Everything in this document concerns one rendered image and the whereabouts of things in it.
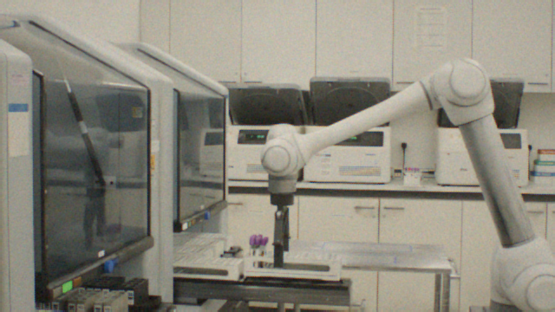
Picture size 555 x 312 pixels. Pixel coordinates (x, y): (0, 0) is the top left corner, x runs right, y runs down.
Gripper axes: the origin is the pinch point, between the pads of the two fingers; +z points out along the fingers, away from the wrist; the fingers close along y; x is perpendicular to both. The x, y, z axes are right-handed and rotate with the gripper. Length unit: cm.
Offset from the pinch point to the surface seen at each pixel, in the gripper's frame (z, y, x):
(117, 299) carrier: 1, -57, 31
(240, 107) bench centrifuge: -50, 263, 72
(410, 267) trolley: 6.9, 24.8, -40.6
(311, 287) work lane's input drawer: 7.9, -5.6, -10.3
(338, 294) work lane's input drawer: 9.3, -6.7, -18.6
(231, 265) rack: 2.5, -4.9, 15.0
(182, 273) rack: 6.1, -3.6, 31.1
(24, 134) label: -40, -97, 33
